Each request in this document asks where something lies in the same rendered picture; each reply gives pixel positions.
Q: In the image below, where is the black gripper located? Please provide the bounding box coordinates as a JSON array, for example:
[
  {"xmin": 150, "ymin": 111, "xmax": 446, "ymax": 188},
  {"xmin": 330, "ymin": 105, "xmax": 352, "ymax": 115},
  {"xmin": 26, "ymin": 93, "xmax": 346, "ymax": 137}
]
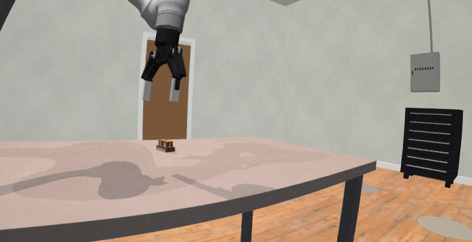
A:
[{"xmin": 141, "ymin": 28, "xmax": 186, "ymax": 102}]

